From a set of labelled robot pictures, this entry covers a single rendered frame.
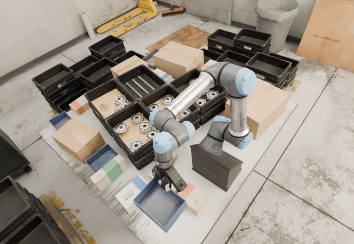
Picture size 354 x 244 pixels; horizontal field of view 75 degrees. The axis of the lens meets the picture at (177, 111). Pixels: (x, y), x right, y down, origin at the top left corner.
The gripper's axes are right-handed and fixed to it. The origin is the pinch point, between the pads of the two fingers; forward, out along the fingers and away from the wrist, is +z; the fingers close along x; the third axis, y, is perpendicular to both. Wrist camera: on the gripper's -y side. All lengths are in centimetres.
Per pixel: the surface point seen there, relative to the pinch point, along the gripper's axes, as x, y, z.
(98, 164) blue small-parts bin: 5, 71, 42
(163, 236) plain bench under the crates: 7.5, 0.2, 43.1
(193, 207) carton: -13.7, -4.7, 33.1
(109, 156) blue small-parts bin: -5, 70, 41
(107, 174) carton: 8, 52, 32
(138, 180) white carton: -3.7, 33.1, 32.6
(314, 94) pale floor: -250, -12, 84
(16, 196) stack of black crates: 59, 116, 70
